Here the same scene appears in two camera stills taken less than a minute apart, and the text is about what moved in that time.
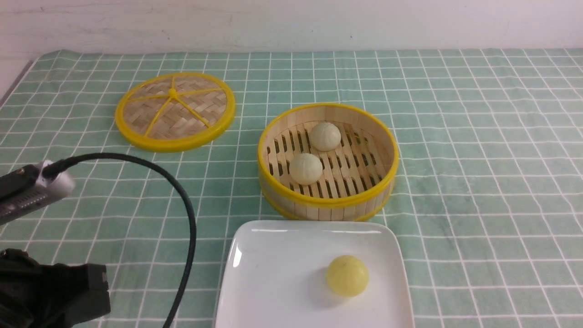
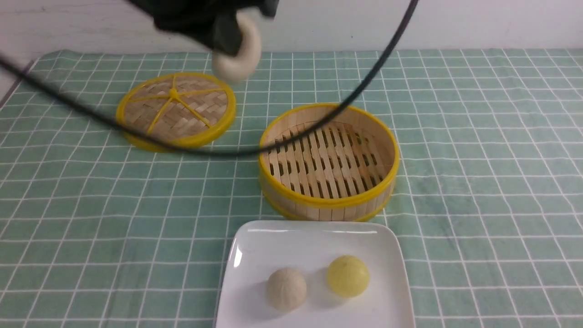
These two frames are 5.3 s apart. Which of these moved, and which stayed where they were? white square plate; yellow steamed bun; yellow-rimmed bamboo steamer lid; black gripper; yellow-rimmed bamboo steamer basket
Moved: black gripper
Stayed: yellow-rimmed bamboo steamer lid; yellow steamed bun; white square plate; yellow-rimmed bamboo steamer basket
